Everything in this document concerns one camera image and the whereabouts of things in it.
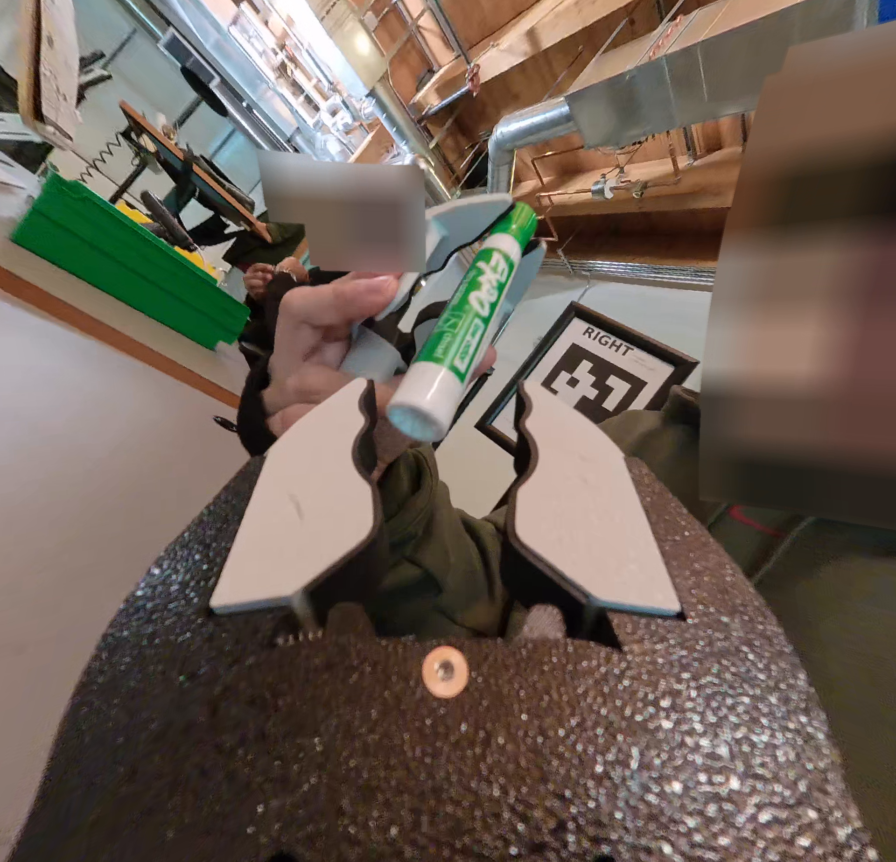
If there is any silver round elbow duct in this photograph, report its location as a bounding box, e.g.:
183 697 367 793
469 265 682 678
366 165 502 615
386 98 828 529
486 99 582 194

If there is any green dry erase marker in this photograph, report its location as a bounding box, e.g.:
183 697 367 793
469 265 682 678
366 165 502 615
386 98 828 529
387 202 540 443

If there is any black floor lamp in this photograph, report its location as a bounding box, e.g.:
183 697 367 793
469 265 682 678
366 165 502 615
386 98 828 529
178 63 232 117

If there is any silver insulated duct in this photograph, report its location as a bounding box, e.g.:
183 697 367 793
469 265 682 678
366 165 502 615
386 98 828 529
84 0 452 201

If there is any wooden top standing desk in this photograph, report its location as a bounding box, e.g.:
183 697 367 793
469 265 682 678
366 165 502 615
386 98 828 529
119 99 275 243

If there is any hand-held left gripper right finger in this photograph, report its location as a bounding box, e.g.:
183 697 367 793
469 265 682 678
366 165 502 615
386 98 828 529
503 379 685 628

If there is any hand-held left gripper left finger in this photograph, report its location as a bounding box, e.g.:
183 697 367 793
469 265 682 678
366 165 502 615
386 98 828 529
209 378 389 628

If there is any person's right hand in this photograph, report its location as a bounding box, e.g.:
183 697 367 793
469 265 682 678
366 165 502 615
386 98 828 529
262 270 429 472

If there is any green plastic bin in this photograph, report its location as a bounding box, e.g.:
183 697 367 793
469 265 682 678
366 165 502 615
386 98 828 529
10 172 252 350

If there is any rectangular metal duct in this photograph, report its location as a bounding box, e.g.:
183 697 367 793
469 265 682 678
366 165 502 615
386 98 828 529
567 0 896 149

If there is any person's torso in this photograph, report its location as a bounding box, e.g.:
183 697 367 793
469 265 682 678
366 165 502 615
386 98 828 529
752 512 896 862

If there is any printed instruction sheet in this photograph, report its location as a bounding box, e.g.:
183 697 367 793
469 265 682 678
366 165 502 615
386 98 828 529
17 0 84 150

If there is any black framed tag sign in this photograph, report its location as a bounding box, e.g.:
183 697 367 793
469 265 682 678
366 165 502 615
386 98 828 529
475 301 701 457

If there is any yellow plastic bin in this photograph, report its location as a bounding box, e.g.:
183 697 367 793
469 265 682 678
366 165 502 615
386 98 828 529
115 200 221 285

